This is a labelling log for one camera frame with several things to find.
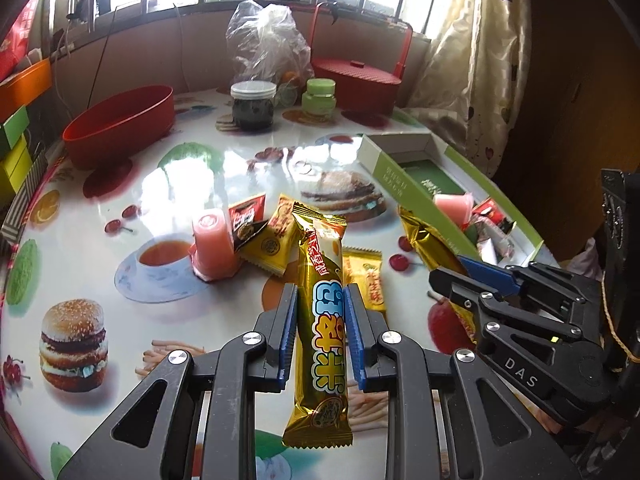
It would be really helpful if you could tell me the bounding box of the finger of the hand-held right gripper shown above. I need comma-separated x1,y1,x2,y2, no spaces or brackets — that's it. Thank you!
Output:
457,256,601,321
428,267,576,346

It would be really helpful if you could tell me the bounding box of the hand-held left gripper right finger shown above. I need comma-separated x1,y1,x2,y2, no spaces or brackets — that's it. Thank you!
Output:
342,282,583,480

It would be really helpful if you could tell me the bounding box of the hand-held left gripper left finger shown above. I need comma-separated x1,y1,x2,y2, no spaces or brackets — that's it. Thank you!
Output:
57,282,300,480

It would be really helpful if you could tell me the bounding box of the silver brown snack bar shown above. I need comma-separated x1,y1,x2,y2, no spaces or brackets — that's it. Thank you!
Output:
475,230,516,263

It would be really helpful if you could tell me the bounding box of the long gold snack packet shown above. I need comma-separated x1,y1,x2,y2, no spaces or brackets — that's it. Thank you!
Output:
397,205,476,348
282,201,353,450

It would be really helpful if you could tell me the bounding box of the gold peanut candy packet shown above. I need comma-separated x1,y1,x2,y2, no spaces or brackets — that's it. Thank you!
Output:
239,194,300,277
341,246,388,313

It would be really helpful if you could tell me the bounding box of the small red white candy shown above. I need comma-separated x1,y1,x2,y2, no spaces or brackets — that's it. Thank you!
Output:
472,199,516,233

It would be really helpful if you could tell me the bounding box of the pink jelly cup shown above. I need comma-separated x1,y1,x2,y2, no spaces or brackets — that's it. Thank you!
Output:
190,207,241,283
432,192,475,228

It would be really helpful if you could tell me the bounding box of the green cardboard box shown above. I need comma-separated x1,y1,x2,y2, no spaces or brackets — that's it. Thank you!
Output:
359,132,545,267

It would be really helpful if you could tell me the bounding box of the small red snack packet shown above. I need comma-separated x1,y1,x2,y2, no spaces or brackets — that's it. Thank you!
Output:
227,192,267,241

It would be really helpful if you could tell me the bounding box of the fruit printed tablecloth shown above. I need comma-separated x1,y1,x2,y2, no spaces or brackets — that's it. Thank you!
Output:
0,87,551,480

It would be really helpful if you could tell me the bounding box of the patterned cream curtain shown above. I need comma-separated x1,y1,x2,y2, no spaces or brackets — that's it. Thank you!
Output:
405,0,538,178

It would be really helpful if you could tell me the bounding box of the glass jar with dark contents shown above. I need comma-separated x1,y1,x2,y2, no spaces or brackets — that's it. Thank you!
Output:
230,81,277,133

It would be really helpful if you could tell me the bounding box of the green jar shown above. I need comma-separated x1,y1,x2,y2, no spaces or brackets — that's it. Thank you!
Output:
301,78,337,113

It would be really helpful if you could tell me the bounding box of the red oval bowl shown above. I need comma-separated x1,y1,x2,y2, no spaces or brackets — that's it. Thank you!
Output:
62,85,176,171

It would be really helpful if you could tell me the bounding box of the clear plastic bag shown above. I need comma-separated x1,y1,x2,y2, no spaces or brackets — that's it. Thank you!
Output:
225,1,315,96

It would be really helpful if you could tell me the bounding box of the striped box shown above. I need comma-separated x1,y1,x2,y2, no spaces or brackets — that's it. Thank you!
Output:
0,152,51,243

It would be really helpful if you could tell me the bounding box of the orange box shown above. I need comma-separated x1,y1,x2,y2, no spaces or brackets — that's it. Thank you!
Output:
0,57,53,123

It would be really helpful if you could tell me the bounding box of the red snack bag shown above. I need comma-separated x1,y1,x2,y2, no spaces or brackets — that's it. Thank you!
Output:
0,0,41,81

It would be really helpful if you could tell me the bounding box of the red basket with handle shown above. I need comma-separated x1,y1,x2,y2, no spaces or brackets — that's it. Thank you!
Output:
309,2,415,113

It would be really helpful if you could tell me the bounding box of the black cable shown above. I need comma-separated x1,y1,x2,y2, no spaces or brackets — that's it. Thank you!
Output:
87,5,118,108

